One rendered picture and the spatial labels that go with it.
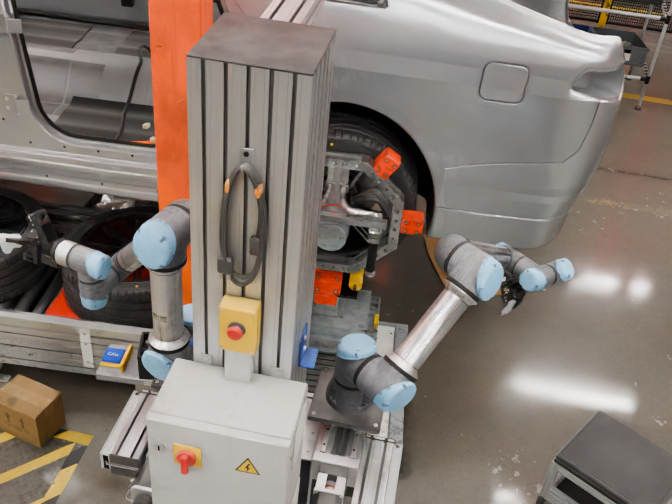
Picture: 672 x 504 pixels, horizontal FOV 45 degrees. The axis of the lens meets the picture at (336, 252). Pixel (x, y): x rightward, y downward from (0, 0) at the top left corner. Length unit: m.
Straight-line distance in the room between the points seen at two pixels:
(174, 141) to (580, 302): 2.58
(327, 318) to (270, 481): 1.83
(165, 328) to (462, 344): 2.07
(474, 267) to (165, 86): 1.11
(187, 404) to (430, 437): 1.82
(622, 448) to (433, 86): 1.55
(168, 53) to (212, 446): 1.23
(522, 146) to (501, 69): 0.33
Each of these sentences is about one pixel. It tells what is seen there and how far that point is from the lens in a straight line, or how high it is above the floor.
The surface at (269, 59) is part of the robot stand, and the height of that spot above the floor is 2.03.
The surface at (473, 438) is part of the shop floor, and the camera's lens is 3.63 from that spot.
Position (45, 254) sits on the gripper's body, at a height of 1.20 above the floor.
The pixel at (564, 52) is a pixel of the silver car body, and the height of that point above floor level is 1.61.
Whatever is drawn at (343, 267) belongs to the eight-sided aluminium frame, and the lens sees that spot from 3.39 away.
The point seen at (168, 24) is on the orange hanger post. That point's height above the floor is 1.74.
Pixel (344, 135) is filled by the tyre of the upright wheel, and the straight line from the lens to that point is 3.16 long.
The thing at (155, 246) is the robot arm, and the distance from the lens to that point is 2.09.
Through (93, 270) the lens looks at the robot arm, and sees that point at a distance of 2.35.
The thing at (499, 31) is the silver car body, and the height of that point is 1.65.
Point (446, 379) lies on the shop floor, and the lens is 3.84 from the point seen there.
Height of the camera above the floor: 2.65
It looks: 36 degrees down
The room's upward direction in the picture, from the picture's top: 6 degrees clockwise
